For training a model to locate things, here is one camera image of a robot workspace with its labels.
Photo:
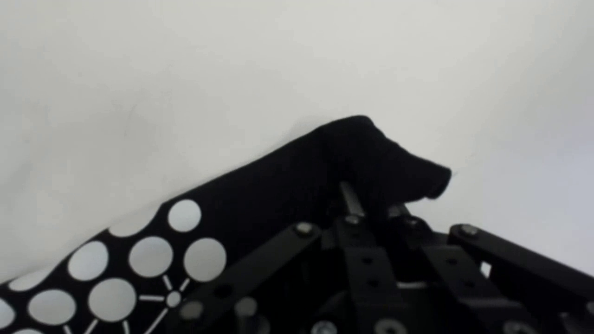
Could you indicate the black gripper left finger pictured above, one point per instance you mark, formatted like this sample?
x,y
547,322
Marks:
x,y
365,270

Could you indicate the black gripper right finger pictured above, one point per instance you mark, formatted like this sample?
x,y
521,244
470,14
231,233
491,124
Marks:
x,y
495,283

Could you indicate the black shirt with white print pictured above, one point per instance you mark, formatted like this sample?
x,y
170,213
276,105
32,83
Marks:
x,y
279,185

